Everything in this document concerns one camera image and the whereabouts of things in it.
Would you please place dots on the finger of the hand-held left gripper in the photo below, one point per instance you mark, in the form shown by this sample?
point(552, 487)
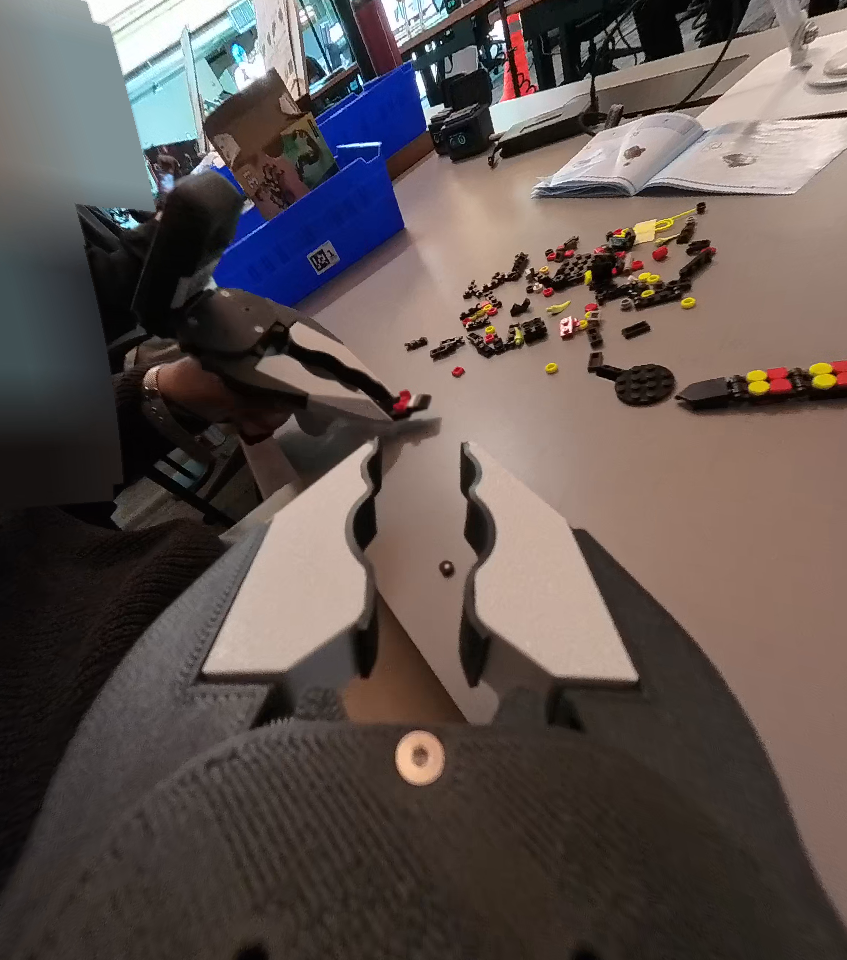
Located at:
point(318, 394)
point(345, 358)

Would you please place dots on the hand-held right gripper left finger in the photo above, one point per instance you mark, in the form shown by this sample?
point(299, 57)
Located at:
point(288, 600)

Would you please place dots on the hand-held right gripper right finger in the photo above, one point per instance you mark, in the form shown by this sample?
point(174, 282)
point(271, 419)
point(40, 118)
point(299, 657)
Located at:
point(551, 600)

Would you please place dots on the small black red lego assembly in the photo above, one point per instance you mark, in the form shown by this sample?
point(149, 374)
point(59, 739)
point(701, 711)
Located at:
point(408, 401)

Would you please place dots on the cardboard lego set box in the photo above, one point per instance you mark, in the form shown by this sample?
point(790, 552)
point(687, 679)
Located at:
point(266, 142)

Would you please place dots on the black round lego plate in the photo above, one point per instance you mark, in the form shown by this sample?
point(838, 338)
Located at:
point(645, 385)

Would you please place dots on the pile of loose lego pieces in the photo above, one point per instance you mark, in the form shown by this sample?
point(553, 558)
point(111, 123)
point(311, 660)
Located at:
point(581, 266)

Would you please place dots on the long lego snake model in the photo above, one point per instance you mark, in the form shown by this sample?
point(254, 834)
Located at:
point(806, 379)

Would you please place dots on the person's left hand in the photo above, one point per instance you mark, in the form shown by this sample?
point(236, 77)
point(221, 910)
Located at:
point(198, 390)

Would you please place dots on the grey wristband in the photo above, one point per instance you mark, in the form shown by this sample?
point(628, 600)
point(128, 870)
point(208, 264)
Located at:
point(150, 382)

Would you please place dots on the blue plastic bin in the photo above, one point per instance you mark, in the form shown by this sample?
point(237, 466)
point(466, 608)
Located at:
point(386, 105)
point(318, 225)

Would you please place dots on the black electronic device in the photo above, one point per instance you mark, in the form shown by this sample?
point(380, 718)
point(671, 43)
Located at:
point(465, 135)

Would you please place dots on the orange traffic cone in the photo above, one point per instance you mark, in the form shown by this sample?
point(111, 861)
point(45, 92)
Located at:
point(511, 67)

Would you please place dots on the grey flat electronic device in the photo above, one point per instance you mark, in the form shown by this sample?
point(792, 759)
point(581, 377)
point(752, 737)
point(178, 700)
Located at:
point(618, 90)

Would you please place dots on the open instruction booklet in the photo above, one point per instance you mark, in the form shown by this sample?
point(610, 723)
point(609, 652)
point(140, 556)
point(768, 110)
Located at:
point(693, 150)

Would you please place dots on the white flat stand base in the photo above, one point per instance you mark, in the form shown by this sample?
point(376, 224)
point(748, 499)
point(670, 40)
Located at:
point(791, 75)

